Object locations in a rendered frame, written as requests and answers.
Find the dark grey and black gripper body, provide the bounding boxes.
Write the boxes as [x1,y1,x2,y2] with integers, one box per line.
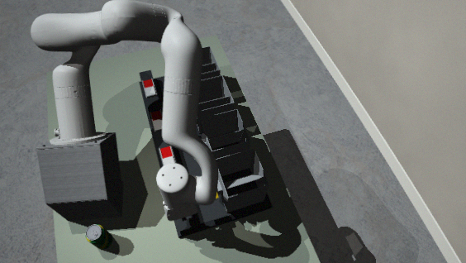
[164,203,198,221]

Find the dark green drink can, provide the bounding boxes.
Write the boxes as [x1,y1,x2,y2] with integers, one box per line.
[86,224,112,250]

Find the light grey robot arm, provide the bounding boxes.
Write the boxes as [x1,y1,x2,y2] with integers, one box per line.
[31,0,218,212]

